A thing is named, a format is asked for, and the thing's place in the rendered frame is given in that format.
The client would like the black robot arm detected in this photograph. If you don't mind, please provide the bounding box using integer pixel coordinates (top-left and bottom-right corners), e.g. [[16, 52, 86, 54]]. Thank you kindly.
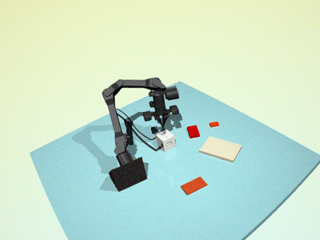
[[102, 77, 179, 166]]

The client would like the beige flat slab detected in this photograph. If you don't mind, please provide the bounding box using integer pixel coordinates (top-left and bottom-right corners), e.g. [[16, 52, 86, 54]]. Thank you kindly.
[[199, 136, 242, 163]]

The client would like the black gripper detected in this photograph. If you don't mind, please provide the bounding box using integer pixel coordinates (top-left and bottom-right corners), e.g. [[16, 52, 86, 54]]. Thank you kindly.
[[143, 102, 179, 126]]

